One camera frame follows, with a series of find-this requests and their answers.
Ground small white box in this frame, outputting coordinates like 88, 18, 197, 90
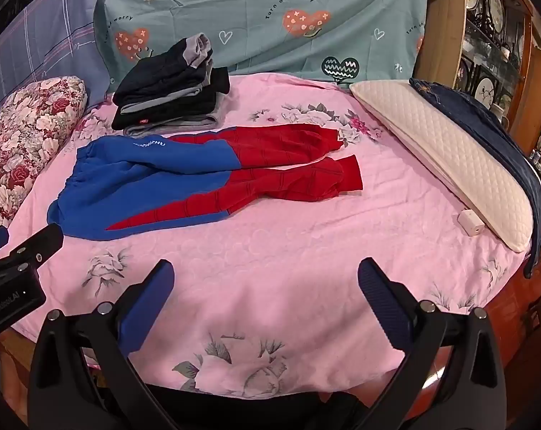
458, 208, 486, 236

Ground red-brown wooden bed frame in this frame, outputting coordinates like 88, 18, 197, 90
409, 251, 541, 430

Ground stack of dark folded clothes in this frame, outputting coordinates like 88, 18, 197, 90
111, 66, 232, 130

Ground white quilted pillow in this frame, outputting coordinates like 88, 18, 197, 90
350, 80, 533, 252

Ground red floral pillow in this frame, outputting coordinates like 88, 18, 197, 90
0, 76, 88, 229

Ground wooden display cabinet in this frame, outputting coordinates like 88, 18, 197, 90
425, 0, 541, 180

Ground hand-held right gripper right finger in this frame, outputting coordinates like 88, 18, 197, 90
355, 257, 508, 430

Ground pink floral bedsheet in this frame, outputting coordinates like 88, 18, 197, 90
0, 72, 533, 399

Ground blue and red pants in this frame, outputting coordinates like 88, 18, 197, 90
47, 125, 364, 242

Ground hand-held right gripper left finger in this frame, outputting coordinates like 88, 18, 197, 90
27, 259, 182, 430

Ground dark blue jeans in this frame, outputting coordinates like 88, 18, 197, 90
409, 77, 541, 278

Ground light wooden panel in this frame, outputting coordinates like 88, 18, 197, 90
414, 0, 467, 90

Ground navy folded pants grey cuffs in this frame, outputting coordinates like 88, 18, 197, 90
113, 33, 215, 99

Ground teal heart-printed sheet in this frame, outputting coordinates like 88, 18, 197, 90
93, 0, 432, 88

